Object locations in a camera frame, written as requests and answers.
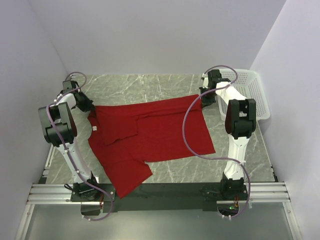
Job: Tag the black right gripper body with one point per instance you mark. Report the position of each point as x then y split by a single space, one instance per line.
208 98

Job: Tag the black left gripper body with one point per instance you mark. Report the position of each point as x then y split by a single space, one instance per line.
85 103

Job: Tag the red t shirt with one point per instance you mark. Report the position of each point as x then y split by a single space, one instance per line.
126 138

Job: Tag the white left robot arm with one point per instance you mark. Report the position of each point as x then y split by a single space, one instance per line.
59 129

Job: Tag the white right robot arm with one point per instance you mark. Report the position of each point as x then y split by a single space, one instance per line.
240 122

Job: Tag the white plastic basket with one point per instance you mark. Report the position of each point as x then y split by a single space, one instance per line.
250 86

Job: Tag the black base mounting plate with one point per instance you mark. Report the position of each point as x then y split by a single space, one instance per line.
168 196

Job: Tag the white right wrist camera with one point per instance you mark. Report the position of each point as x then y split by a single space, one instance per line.
205 80

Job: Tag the aluminium frame rail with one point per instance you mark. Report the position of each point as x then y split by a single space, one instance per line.
49 194

